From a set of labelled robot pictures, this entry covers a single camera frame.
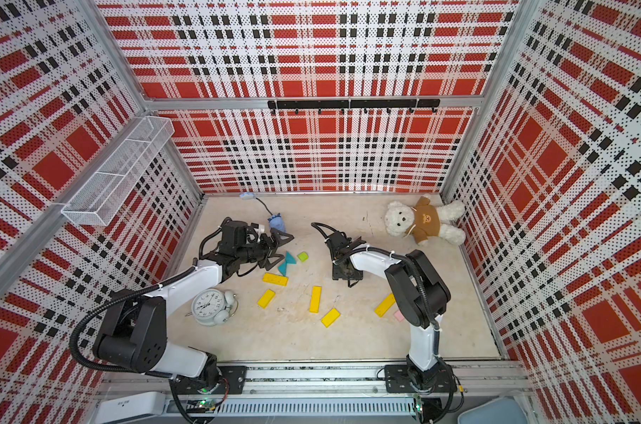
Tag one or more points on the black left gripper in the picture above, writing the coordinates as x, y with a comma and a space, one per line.
267, 248

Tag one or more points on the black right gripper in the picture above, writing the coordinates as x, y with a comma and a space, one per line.
358, 276

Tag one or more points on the teal triangle block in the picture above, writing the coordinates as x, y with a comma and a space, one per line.
282, 268
289, 258

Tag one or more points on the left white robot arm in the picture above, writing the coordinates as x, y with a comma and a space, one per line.
129, 334

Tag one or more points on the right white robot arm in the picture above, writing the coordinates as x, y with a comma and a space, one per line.
420, 294

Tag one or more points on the blue plastic toy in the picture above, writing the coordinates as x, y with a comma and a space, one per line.
276, 223

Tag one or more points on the yellow block upper left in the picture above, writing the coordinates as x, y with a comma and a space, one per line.
275, 279

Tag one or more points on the yellow block lower left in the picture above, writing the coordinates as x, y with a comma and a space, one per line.
266, 298

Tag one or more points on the yellow upright block centre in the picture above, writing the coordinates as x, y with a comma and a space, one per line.
314, 306

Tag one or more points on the yellow block bottom centre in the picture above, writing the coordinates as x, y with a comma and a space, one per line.
330, 317

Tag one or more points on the yellow block right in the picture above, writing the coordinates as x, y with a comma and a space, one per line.
387, 303

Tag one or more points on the white twin-bell alarm clock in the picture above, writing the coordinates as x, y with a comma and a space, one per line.
214, 307

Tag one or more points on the white teddy bear brown hoodie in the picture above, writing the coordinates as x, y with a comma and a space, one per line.
425, 220

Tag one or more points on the white box bottom left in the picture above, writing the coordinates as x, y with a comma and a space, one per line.
130, 409

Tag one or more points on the grey bin bottom right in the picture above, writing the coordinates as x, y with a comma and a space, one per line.
504, 410

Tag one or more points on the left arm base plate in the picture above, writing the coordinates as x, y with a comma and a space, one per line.
216, 381

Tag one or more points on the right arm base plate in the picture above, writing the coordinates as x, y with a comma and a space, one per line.
409, 379

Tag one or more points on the black wall hook rail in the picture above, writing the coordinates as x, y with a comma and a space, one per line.
389, 104

